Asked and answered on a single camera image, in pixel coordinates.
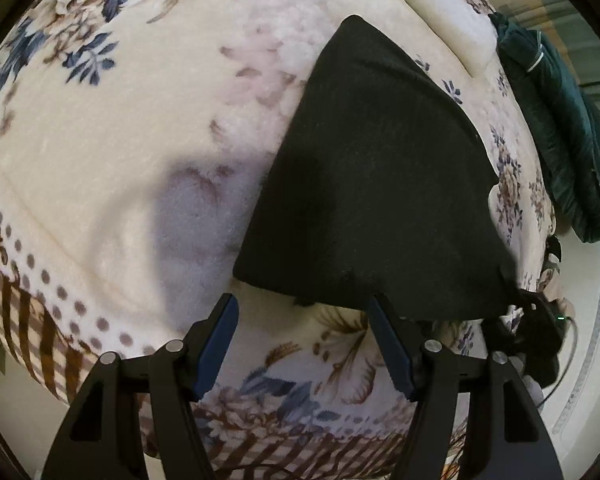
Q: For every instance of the floral fleece blanket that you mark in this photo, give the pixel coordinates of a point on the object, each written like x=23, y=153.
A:
x=130, y=160

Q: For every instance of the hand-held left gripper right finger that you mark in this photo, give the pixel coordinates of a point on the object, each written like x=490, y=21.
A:
x=387, y=350

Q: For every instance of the cream pillow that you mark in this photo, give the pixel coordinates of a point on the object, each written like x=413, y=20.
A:
x=440, y=7

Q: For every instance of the black device with green light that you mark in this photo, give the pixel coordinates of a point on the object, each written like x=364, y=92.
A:
x=540, y=330

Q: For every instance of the dark object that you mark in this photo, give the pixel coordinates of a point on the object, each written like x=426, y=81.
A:
x=552, y=252

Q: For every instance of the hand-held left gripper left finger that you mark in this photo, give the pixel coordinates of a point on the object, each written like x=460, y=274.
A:
x=220, y=345

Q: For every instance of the dark green quilted jacket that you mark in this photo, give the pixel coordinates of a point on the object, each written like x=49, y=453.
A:
x=560, y=125

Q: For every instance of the black garment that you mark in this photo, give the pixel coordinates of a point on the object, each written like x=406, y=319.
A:
x=380, y=185

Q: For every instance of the beige crumpled cloth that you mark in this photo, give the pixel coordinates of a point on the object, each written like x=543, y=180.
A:
x=550, y=285

